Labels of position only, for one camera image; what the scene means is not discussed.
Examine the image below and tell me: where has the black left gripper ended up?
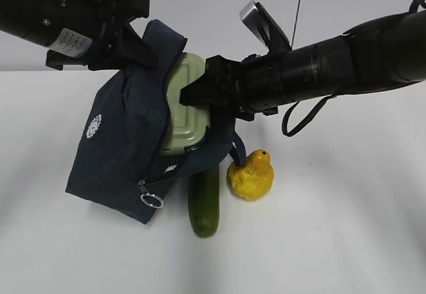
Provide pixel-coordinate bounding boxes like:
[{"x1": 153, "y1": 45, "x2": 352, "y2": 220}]
[{"x1": 45, "y1": 0, "x2": 158, "y2": 71}]

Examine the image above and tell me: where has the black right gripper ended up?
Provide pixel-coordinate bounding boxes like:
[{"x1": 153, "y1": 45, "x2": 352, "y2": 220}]
[{"x1": 180, "y1": 55, "x2": 278, "y2": 121}]

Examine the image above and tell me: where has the green lid glass lunchbox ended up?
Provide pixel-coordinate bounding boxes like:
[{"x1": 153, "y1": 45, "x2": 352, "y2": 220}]
[{"x1": 160, "y1": 53, "x2": 210, "y2": 156}]

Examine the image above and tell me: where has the green cucumber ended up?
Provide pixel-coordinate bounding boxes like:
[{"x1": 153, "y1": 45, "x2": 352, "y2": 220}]
[{"x1": 188, "y1": 164, "x2": 220, "y2": 238}]

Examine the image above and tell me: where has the yellow pear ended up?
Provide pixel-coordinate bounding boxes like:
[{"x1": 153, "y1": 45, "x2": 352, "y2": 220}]
[{"x1": 227, "y1": 149, "x2": 274, "y2": 202}]

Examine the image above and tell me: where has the dark navy lunch bag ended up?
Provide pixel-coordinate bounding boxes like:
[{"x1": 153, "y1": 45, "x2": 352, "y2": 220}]
[{"x1": 65, "y1": 19, "x2": 247, "y2": 224}]

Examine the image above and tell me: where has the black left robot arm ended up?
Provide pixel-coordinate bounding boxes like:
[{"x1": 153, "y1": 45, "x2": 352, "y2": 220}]
[{"x1": 1, "y1": 0, "x2": 158, "y2": 71}]

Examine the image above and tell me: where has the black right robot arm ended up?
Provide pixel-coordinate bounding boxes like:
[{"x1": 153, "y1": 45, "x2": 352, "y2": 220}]
[{"x1": 180, "y1": 11, "x2": 425, "y2": 121}]

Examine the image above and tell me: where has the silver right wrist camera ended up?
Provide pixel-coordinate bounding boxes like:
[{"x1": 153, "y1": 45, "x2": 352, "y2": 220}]
[{"x1": 239, "y1": 0, "x2": 292, "y2": 53}]

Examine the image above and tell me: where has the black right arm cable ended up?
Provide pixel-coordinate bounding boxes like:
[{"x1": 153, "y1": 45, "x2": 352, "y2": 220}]
[{"x1": 281, "y1": 94, "x2": 335, "y2": 138}]

